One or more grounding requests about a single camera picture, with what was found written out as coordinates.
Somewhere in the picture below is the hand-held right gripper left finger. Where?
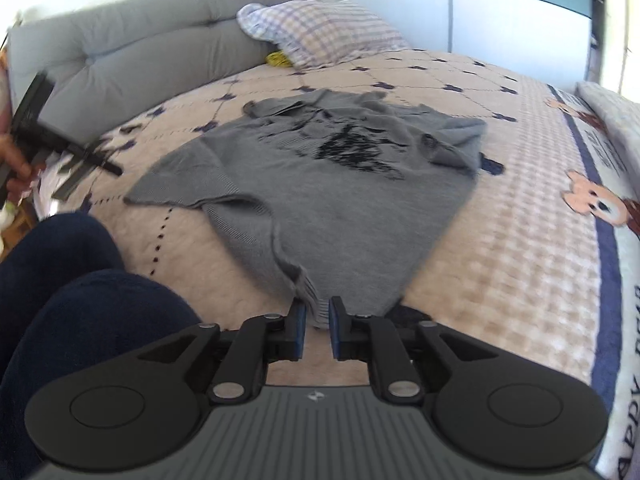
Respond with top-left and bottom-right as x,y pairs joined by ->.
137,297 -> 307,406

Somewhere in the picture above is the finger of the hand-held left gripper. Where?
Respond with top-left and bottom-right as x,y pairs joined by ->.
50,152 -> 100,201
59,139 -> 124,177

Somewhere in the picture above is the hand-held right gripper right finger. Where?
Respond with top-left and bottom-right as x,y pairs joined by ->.
328,296 -> 501,406

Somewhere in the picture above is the grey knit sweater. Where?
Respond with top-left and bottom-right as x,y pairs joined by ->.
124,89 -> 489,332

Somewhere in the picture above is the person's left hand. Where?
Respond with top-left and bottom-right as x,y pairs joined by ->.
0,132 -> 47,207

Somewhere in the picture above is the person's dark blue trouser leg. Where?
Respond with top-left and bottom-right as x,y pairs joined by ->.
0,212 -> 202,480

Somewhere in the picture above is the beige printed bed cover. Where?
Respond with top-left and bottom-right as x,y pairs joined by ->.
47,47 -> 640,480

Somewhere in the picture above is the purple plaid pillow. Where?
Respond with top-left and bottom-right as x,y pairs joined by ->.
236,0 -> 411,71

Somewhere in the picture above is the blue and white wardrobe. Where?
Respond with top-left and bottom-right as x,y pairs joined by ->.
345,0 -> 603,87

